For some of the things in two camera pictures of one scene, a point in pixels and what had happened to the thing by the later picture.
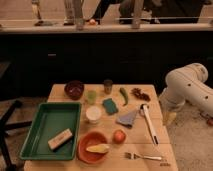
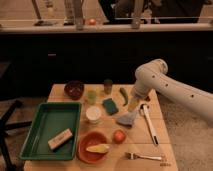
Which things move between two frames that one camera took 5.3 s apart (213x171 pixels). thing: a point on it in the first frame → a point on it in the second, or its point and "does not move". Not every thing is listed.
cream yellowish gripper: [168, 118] → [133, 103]
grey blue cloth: [128, 117] does not move
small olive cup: [108, 86] does not move
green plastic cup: [92, 96] does not move
